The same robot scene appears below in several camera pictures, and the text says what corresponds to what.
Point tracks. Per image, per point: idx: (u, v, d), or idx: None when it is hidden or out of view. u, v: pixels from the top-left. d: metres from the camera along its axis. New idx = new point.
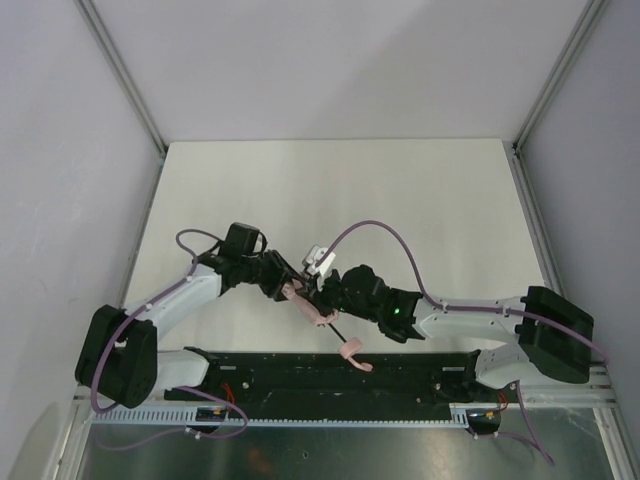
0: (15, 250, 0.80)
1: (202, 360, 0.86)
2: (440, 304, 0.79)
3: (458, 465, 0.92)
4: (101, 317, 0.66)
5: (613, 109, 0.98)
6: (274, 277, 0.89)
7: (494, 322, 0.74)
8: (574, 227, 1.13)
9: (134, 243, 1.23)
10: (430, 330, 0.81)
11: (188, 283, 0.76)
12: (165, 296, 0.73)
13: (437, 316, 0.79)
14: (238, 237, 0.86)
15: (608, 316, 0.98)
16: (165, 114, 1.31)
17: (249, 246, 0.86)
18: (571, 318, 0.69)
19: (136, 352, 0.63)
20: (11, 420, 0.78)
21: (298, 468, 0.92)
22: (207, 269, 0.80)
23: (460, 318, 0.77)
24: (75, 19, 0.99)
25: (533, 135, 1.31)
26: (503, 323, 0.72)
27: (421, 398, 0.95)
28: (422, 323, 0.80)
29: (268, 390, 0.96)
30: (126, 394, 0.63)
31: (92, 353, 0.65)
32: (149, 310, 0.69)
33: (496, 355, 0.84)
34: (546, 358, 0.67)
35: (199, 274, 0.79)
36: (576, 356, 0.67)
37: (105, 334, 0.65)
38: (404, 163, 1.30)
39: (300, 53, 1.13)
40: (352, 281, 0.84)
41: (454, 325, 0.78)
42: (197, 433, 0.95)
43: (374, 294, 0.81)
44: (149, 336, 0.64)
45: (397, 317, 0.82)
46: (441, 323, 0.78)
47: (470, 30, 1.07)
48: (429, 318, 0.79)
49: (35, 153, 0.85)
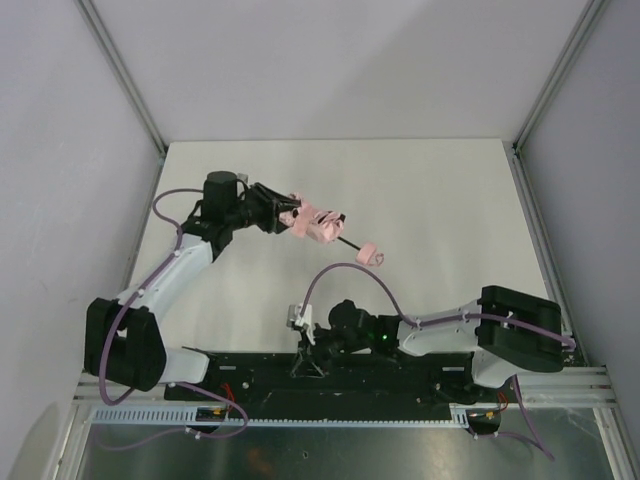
0: (16, 250, 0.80)
1: (203, 357, 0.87)
2: (415, 323, 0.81)
3: (458, 465, 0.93)
4: (94, 312, 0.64)
5: (613, 110, 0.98)
6: (267, 213, 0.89)
7: (459, 330, 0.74)
8: (573, 228, 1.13)
9: (134, 244, 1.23)
10: (417, 349, 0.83)
11: (177, 259, 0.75)
12: (155, 277, 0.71)
13: (416, 335, 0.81)
14: (214, 190, 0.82)
15: (609, 316, 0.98)
16: (165, 115, 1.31)
17: (228, 197, 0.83)
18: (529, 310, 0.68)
19: (139, 333, 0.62)
20: (11, 420, 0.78)
21: (298, 468, 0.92)
22: (193, 240, 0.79)
23: (437, 331, 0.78)
24: (76, 20, 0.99)
25: (533, 134, 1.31)
26: (466, 329, 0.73)
27: (421, 398, 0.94)
28: (406, 344, 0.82)
29: (268, 390, 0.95)
30: (139, 377, 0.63)
31: (94, 346, 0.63)
32: (143, 295, 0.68)
33: (483, 357, 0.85)
34: (510, 354, 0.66)
35: (186, 246, 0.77)
36: (542, 346, 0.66)
37: (103, 327, 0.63)
38: (404, 163, 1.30)
39: (299, 52, 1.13)
40: (337, 317, 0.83)
41: (434, 341, 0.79)
42: (197, 433, 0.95)
43: (362, 328, 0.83)
44: (149, 322, 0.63)
45: (385, 343, 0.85)
46: (421, 341, 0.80)
47: (470, 30, 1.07)
48: (410, 338, 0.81)
49: (35, 153, 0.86)
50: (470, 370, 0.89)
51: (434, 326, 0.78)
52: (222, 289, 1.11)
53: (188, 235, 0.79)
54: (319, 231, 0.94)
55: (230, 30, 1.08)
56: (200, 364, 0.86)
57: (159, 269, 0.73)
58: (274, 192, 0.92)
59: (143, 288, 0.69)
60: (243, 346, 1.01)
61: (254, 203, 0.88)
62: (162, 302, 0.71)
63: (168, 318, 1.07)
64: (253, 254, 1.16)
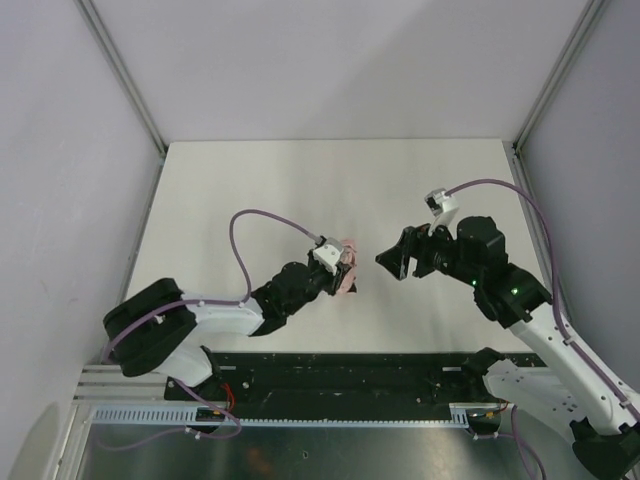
0: (15, 251, 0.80)
1: (207, 368, 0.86)
2: (567, 335, 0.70)
3: (458, 466, 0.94)
4: (159, 288, 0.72)
5: (612, 112, 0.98)
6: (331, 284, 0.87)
7: (604, 399, 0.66)
8: (574, 228, 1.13)
9: (135, 243, 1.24)
10: (526, 339, 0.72)
11: (237, 307, 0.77)
12: (219, 304, 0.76)
13: (551, 338, 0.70)
14: (293, 275, 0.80)
15: (609, 317, 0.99)
16: (165, 114, 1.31)
17: (294, 285, 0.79)
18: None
19: (167, 332, 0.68)
20: (12, 420, 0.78)
21: (297, 468, 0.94)
22: (256, 307, 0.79)
23: (577, 366, 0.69)
24: (76, 20, 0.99)
25: (534, 134, 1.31)
26: (613, 408, 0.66)
27: (421, 398, 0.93)
28: (536, 326, 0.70)
29: (268, 390, 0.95)
30: (129, 361, 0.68)
31: (135, 307, 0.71)
32: (199, 306, 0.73)
33: (522, 380, 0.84)
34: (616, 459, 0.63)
35: (250, 305, 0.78)
36: None
37: (153, 300, 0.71)
38: (405, 163, 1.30)
39: (300, 52, 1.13)
40: (471, 228, 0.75)
41: (556, 359, 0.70)
42: (197, 433, 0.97)
43: (486, 248, 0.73)
44: (185, 329, 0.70)
45: (510, 294, 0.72)
46: (549, 348, 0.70)
47: (470, 31, 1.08)
48: (544, 334, 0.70)
49: (35, 153, 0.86)
50: (487, 367, 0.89)
51: (581, 360, 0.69)
52: (222, 289, 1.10)
53: (254, 304, 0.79)
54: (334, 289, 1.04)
55: (231, 30, 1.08)
56: (201, 374, 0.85)
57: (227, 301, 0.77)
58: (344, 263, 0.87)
59: (204, 301, 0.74)
60: (243, 346, 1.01)
61: (322, 276, 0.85)
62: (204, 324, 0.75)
63: None
64: (253, 254, 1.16)
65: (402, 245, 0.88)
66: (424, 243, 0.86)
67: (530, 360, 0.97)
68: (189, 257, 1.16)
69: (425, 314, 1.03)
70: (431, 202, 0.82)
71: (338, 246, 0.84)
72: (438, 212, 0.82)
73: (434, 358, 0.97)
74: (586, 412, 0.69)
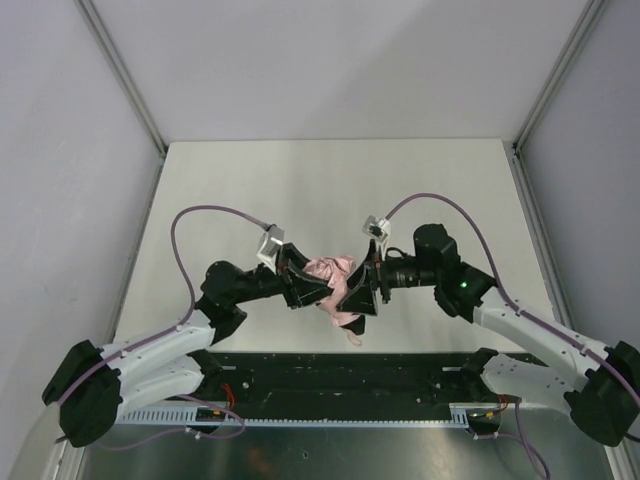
0: (15, 250, 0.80)
1: (196, 372, 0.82)
2: (515, 305, 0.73)
3: (458, 466, 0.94)
4: (76, 353, 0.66)
5: (612, 110, 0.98)
6: (298, 292, 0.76)
7: (565, 353, 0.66)
8: (574, 229, 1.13)
9: (135, 243, 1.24)
10: (487, 323, 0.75)
11: (177, 332, 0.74)
12: (146, 344, 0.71)
13: (505, 312, 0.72)
14: (217, 281, 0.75)
15: (609, 315, 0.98)
16: (164, 115, 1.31)
17: (224, 289, 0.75)
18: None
19: (95, 400, 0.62)
20: (11, 420, 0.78)
21: (298, 468, 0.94)
22: (202, 320, 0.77)
23: (533, 330, 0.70)
24: (76, 20, 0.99)
25: (534, 134, 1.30)
26: (575, 359, 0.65)
27: (421, 398, 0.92)
28: (487, 309, 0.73)
29: (268, 390, 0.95)
30: (76, 432, 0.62)
31: (59, 382, 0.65)
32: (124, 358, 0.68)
33: (516, 369, 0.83)
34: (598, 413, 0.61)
35: (190, 324, 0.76)
36: (621, 421, 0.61)
37: (75, 367, 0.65)
38: (405, 163, 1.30)
39: (300, 52, 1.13)
40: (426, 238, 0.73)
41: (520, 333, 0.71)
42: (197, 433, 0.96)
43: (441, 255, 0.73)
44: (112, 388, 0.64)
45: (460, 290, 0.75)
46: (505, 322, 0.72)
47: (470, 31, 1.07)
48: (497, 311, 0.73)
49: (35, 153, 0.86)
50: (484, 366, 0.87)
51: (536, 324, 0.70)
52: None
53: (199, 313, 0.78)
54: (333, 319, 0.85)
55: (230, 30, 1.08)
56: (190, 380, 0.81)
57: (158, 334, 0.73)
58: (305, 276, 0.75)
59: (128, 350, 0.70)
60: (242, 346, 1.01)
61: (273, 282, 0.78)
62: (143, 368, 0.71)
63: (169, 317, 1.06)
64: (253, 254, 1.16)
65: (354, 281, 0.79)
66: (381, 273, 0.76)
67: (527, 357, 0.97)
68: (188, 258, 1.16)
69: (425, 315, 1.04)
70: (374, 232, 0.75)
71: (271, 237, 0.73)
72: (384, 237, 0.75)
73: (433, 358, 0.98)
74: (564, 377, 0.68)
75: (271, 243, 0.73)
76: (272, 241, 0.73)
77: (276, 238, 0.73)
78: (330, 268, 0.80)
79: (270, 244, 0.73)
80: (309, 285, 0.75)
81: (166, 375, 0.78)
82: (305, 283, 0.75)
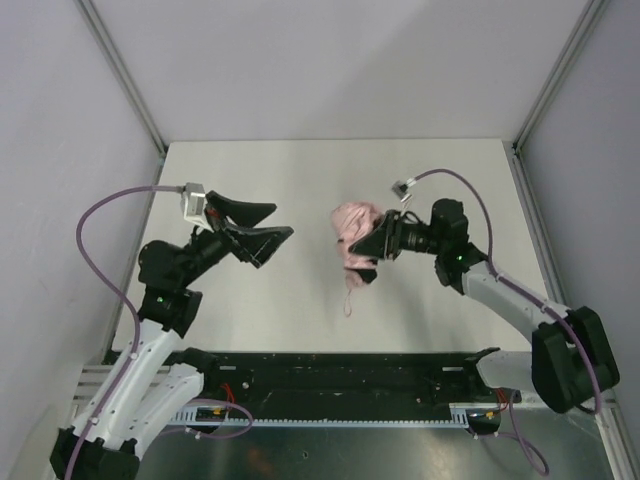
0: (14, 250, 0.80)
1: (193, 374, 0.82)
2: (496, 271, 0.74)
3: (458, 466, 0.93)
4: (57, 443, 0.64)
5: (612, 111, 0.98)
6: (247, 250, 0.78)
7: (527, 311, 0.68)
8: (574, 229, 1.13)
9: (135, 243, 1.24)
10: (469, 287, 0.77)
11: (135, 361, 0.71)
12: (109, 396, 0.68)
13: (486, 277, 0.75)
14: (153, 264, 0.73)
15: (609, 314, 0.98)
16: (164, 115, 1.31)
17: (163, 271, 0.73)
18: (601, 361, 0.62)
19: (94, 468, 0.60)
20: (10, 421, 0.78)
21: (297, 468, 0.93)
22: (153, 328, 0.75)
23: (503, 292, 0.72)
24: (75, 20, 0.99)
25: (533, 135, 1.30)
26: (535, 317, 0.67)
27: (421, 398, 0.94)
28: (472, 275, 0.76)
29: (268, 390, 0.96)
30: None
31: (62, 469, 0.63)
32: (97, 423, 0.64)
33: (505, 357, 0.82)
34: (544, 353, 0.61)
35: (144, 345, 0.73)
36: (570, 384, 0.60)
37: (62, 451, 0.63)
38: (405, 162, 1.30)
39: (300, 51, 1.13)
40: (443, 211, 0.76)
41: (493, 297, 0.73)
42: (197, 433, 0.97)
43: (450, 229, 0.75)
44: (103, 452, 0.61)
45: (456, 263, 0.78)
46: (484, 285, 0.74)
47: (470, 31, 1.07)
48: (479, 276, 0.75)
49: (35, 153, 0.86)
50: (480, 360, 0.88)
51: (508, 287, 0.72)
52: (222, 289, 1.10)
53: (147, 322, 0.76)
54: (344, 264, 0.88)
55: (230, 30, 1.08)
56: (191, 384, 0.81)
57: (117, 378, 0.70)
58: (248, 232, 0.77)
59: (97, 414, 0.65)
60: (242, 345, 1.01)
61: (215, 247, 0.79)
62: (124, 416, 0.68)
63: None
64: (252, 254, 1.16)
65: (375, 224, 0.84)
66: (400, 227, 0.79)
67: None
68: None
69: (424, 315, 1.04)
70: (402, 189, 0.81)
71: (192, 194, 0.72)
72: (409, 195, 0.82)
73: (434, 358, 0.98)
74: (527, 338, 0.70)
75: (194, 201, 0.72)
76: (193, 195, 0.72)
77: (196, 193, 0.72)
78: (362, 209, 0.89)
79: (192, 202, 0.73)
80: (255, 242, 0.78)
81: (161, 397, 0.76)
82: (252, 239, 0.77)
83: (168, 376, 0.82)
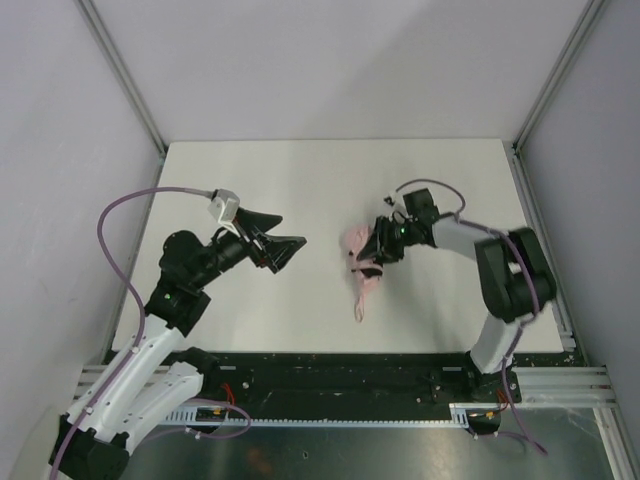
0: (13, 251, 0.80)
1: (194, 375, 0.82)
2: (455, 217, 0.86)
3: (458, 466, 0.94)
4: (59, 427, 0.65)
5: (612, 110, 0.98)
6: (266, 256, 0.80)
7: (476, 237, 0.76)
8: (574, 228, 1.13)
9: (135, 243, 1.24)
10: (441, 239, 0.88)
11: (135, 356, 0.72)
12: (107, 387, 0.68)
13: (445, 226, 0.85)
14: (175, 250, 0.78)
15: (608, 314, 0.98)
16: (165, 115, 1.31)
17: (186, 261, 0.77)
18: (541, 274, 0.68)
19: (83, 462, 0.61)
20: (10, 420, 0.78)
21: (297, 468, 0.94)
22: (159, 325, 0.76)
23: (458, 230, 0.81)
24: (75, 20, 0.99)
25: (533, 135, 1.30)
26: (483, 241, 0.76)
27: (421, 399, 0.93)
28: (438, 225, 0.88)
29: (268, 390, 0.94)
30: None
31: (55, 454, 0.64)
32: (91, 414, 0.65)
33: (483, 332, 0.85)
34: (484, 261, 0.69)
35: (146, 341, 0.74)
36: (512, 292, 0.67)
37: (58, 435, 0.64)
38: (404, 163, 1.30)
39: (300, 52, 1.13)
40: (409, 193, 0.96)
41: (454, 238, 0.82)
42: (197, 433, 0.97)
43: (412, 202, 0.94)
44: (94, 446, 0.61)
45: (423, 224, 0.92)
46: (446, 233, 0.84)
47: (470, 31, 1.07)
48: (442, 225, 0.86)
49: (34, 154, 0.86)
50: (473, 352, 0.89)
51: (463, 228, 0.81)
52: (222, 289, 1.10)
53: (151, 317, 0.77)
54: (352, 270, 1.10)
55: (230, 31, 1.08)
56: (191, 385, 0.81)
57: (118, 369, 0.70)
58: (269, 239, 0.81)
59: (93, 404, 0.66)
60: (243, 345, 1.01)
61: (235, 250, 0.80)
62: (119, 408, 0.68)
63: None
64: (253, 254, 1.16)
65: (376, 227, 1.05)
66: (387, 224, 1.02)
67: (530, 360, 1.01)
68: None
69: (424, 314, 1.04)
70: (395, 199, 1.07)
71: (228, 199, 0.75)
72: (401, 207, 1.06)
73: (434, 359, 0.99)
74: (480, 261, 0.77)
75: (229, 206, 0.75)
76: (230, 204, 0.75)
77: (232, 198, 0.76)
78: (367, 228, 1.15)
79: (229, 208, 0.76)
80: (275, 249, 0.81)
81: (161, 393, 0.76)
82: (274, 245, 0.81)
83: (169, 373, 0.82)
